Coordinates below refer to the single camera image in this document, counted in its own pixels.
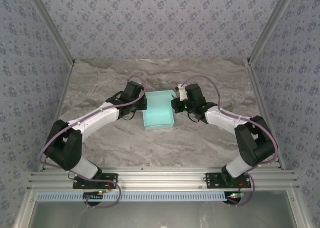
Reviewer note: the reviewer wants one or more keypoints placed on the aluminium side rail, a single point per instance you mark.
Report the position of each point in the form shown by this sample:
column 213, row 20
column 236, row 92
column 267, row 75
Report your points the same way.
column 257, row 88
column 59, row 113

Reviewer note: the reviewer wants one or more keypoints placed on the aluminium mounting rail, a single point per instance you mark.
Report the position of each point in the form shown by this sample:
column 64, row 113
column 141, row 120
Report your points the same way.
column 162, row 179

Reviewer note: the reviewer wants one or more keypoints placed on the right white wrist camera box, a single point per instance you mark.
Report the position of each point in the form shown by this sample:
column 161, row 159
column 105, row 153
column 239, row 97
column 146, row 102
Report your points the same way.
column 182, row 94

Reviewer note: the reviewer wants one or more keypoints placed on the small black controller board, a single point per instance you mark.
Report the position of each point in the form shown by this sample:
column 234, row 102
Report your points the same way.
column 235, row 197
column 93, row 196

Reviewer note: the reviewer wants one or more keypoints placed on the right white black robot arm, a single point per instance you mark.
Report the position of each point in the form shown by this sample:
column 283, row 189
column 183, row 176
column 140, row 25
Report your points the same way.
column 222, row 120

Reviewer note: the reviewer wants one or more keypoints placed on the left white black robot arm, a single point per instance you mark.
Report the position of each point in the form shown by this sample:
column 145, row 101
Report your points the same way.
column 95, row 118

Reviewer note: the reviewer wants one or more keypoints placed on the grey metal sheet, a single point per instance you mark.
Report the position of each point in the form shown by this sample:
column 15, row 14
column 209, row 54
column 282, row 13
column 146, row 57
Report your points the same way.
column 162, row 215

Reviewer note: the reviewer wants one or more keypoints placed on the aluminium lower frame bar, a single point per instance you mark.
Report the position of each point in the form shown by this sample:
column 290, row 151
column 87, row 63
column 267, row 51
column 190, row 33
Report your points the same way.
column 25, row 210
column 298, row 210

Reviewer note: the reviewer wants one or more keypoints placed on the light teal paper box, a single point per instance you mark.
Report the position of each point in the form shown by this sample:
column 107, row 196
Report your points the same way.
column 157, row 110

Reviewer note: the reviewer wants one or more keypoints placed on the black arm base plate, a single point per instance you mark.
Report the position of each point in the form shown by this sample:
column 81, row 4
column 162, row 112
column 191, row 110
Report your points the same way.
column 112, row 181
column 212, row 181

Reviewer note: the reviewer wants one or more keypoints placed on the aluminium corner post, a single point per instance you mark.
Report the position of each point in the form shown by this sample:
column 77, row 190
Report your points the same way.
column 270, row 25
column 52, row 25

